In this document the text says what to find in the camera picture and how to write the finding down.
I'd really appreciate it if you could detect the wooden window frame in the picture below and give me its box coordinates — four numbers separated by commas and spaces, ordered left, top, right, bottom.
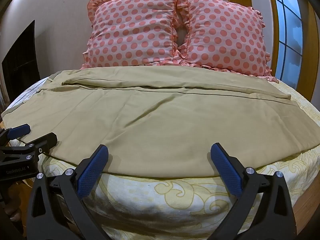
264, 0, 320, 102

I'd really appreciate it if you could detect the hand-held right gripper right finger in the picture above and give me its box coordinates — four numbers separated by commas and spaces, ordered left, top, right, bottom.
205, 142, 297, 240

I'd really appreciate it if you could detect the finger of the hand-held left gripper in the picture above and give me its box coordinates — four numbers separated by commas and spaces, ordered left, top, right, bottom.
0, 124, 31, 143
0, 132, 58, 166

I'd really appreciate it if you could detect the wooden bed frame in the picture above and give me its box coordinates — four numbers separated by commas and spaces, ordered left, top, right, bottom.
292, 176, 320, 222

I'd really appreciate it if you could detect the pink polka dot pillow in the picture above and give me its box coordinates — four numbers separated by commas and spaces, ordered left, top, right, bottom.
81, 0, 185, 70
175, 0, 279, 83

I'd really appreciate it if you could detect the bed with yellow-patterned sheet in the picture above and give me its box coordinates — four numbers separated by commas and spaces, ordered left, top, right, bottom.
0, 76, 320, 240

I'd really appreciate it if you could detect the olive green bed sheet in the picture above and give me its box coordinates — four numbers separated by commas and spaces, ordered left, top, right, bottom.
1, 66, 316, 178

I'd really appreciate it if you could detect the black cabinet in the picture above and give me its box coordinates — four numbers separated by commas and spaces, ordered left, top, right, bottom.
1, 20, 41, 102

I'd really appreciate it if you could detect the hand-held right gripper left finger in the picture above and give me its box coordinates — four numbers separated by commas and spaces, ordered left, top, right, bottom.
26, 144, 118, 240

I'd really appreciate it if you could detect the glass window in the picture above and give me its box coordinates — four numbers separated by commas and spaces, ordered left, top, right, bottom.
271, 0, 305, 87

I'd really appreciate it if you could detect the person's left hand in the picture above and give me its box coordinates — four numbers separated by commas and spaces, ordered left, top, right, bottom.
4, 197, 24, 222

